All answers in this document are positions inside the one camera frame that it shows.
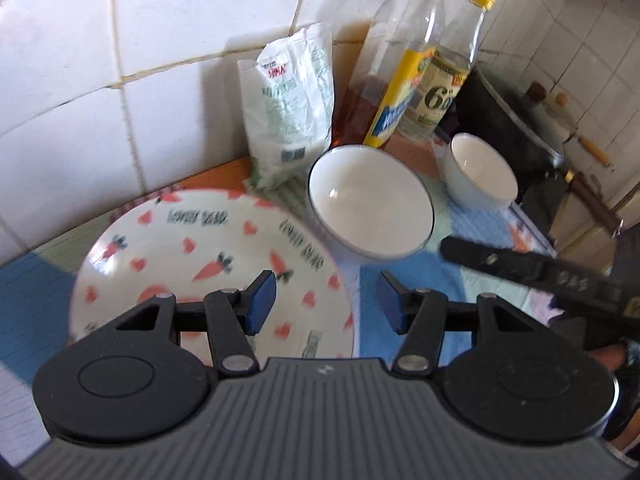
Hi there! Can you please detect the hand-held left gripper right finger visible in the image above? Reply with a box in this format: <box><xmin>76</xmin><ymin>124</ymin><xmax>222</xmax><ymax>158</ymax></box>
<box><xmin>376</xmin><ymin>270</ymin><xmax>551</xmax><ymax>376</ymax></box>

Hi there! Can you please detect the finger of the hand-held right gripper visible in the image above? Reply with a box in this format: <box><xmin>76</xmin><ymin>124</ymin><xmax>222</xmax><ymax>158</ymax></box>
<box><xmin>439</xmin><ymin>236</ymin><xmax>556</xmax><ymax>291</ymax></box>

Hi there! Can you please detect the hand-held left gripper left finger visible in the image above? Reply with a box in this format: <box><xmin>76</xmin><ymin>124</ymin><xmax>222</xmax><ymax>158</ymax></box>
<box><xmin>112</xmin><ymin>269</ymin><xmax>277</xmax><ymax>378</ymax></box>

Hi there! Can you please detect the carrot print plate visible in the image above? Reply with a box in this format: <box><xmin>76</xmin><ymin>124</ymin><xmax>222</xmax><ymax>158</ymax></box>
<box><xmin>69</xmin><ymin>189</ymin><xmax>357</xmax><ymax>361</ymax></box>

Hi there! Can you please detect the small white ribbed bowl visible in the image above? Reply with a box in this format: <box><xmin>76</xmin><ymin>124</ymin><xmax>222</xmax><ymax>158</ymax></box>
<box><xmin>445</xmin><ymin>132</ymin><xmax>519</xmax><ymax>211</ymax></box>

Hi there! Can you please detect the large white ribbed bowl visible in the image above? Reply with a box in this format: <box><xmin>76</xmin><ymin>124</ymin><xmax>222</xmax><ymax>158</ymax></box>
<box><xmin>307</xmin><ymin>144</ymin><xmax>436</xmax><ymax>261</ymax></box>

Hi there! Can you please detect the person's right hand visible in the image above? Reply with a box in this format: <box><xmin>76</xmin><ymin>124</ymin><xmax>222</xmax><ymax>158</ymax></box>
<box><xmin>589</xmin><ymin>346</ymin><xmax>628</xmax><ymax>372</ymax></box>

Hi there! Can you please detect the black wok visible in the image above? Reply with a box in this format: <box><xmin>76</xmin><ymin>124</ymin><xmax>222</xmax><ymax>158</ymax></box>
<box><xmin>452</xmin><ymin>67</ymin><xmax>568</xmax><ymax>201</ymax></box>

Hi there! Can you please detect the yellow cap vinegar bottle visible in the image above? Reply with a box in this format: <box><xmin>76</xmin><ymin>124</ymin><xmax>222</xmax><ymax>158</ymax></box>
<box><xmin>397</xmin><ymin>0</ymin><xmax>496</xmax><ymax>141</ymax></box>

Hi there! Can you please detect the white seasoning bag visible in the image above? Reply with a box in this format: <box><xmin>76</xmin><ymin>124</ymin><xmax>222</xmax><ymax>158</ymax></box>
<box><xmin>236</xmin><ymin>22</ymin><xmax>335</xmax><ymax>191</ymax></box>

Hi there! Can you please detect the yellow label oil bottle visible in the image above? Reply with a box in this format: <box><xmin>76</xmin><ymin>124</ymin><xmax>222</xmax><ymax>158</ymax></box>
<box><xmin>332</xmin><ymin>0</ymin><xmax>458</xmax><ymax>150</ymax></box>

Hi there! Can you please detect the patchwork tablecloth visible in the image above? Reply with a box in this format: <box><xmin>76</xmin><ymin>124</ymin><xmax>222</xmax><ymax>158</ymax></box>
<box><xmin>0</xmin><ymin>135</ymin><xmax>561</xmax><ymax>466</ymax></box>

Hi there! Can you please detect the dark wooden handled knife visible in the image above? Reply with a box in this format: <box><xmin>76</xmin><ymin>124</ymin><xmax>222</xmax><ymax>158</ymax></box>
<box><xmin>564</xmin><ymin>170</ymin><xmax>624</xmax><ymax>235</ymax></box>

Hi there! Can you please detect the wooden handled spatula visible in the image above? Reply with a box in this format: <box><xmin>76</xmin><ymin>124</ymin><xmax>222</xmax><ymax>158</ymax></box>
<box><xmin>554</xmin><ymin>91</ymin><xmax>617</xmax><ymax>172</ymax></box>

